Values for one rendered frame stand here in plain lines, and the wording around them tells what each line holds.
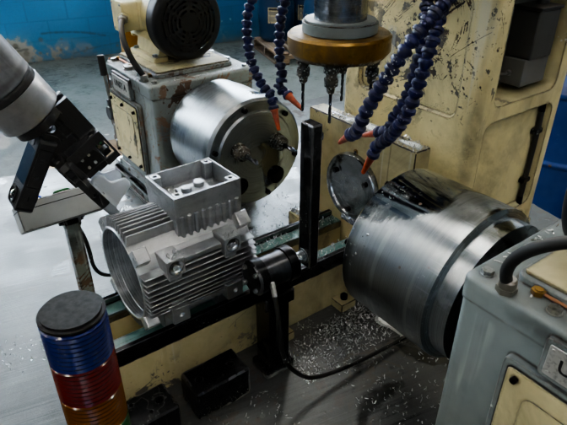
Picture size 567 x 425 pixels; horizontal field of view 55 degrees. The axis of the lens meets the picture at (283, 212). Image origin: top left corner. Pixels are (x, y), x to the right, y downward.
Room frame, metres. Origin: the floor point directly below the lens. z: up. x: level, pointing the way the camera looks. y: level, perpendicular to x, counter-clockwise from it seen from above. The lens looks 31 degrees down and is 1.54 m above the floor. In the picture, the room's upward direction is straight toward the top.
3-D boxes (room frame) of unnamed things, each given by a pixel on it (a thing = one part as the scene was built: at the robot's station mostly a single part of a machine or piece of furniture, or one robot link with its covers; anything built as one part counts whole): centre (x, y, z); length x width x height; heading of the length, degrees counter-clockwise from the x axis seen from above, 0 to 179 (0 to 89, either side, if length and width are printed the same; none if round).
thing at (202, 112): (1.23, 0.15, 1.04); 0.37 x 0.25 x 0.25; 36
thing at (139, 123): (1.42, 0.29, 0.99); 0.35 x 0.31 x 0.37; 36
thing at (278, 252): (0.79, -0.15, 0.92); 0.45 x 0.13 x 0.24; 126
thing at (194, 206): (0.79, 0.15, 1.11); 0.12 x 0.11 x 0.07; 128
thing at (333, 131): (1.03, -0.19, 0.97); 0.30 x 0.11 x 0.34; 36
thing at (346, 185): (1.00, -0.14, 1.02); 0.15 x 0.02 x 0.15; 36
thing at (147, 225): (0.76, 0.18, 1.02); 0.20 x 0.19 x 0.19; 128
